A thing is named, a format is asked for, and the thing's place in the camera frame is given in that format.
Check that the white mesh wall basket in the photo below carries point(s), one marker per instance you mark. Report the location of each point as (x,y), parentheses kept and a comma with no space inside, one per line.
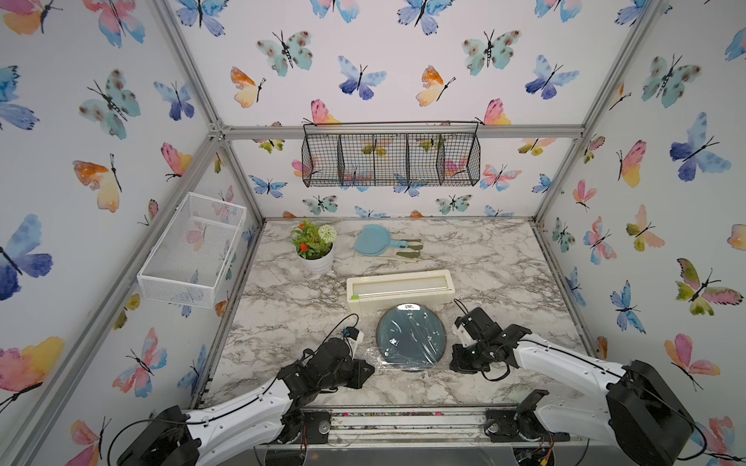
(190,260)

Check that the aluminium front rail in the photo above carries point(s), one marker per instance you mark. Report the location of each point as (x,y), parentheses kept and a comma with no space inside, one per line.
(464,426)

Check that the potted flower plant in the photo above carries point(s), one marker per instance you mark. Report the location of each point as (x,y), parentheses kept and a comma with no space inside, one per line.
(314,245)

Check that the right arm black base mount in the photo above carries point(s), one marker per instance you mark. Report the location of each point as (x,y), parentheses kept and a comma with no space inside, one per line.
(520,423)

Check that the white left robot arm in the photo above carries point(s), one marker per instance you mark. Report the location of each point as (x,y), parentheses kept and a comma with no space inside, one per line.
(271,413)

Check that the black wire wall basket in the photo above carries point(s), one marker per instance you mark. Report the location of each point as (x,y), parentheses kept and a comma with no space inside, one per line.
(377,154)

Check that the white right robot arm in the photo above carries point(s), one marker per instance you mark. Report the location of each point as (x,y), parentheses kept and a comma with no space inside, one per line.
(629,407)

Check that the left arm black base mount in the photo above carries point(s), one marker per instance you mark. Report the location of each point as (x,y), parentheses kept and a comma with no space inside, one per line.
(310,427)

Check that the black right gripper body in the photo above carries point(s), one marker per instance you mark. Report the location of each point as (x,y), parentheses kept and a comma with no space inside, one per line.
(469,357)

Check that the clear plastic wrap sheet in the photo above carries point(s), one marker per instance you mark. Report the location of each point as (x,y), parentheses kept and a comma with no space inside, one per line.
(372,355)

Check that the dark teal round plate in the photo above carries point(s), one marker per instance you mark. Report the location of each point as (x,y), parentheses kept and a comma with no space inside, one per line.
(411,338)

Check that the cream plastic wrap dispenser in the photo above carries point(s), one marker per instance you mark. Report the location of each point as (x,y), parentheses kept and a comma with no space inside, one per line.
(377,293)

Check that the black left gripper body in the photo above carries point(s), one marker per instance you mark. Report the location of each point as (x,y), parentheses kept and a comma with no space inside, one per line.
(346,376)

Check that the light blue plastic pan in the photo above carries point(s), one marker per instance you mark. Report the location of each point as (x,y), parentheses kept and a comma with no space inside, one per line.
(374,240)

